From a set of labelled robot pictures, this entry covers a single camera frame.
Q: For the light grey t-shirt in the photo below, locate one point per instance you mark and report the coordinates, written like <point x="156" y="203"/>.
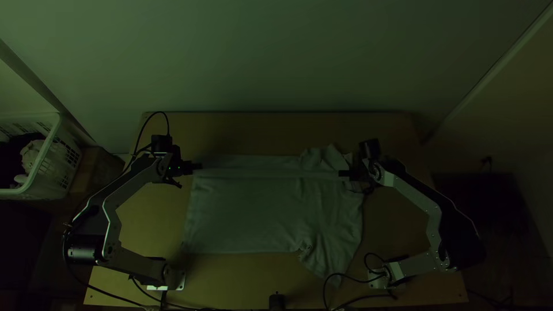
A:
<point x="268" y="207"/>

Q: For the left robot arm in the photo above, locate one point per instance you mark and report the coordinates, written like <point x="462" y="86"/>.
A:
<point x="110" y="203"/>

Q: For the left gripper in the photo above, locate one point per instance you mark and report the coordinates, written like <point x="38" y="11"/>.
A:
<point x="186" y="166"/>

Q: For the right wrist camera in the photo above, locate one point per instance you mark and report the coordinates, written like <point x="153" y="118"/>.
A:
<point x="369" y="148"/>

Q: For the heap of clothes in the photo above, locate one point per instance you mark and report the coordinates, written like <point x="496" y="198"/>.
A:
<point x="30" y="157"/>

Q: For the white laundry basket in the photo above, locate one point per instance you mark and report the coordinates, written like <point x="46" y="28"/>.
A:
<point x="56" y="166"/>

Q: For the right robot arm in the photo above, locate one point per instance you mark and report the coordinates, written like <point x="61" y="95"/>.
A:
<point x="425" y="203"/>

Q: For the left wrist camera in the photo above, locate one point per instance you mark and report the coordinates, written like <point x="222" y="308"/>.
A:
<point x="161" y="144"/>

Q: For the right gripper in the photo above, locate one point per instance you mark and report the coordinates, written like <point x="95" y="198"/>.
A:
<point x="358" y="173"/>

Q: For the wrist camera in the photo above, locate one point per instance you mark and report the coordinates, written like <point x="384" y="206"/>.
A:
<point x="161" y="144"/>
<point x="369" y="148"/>

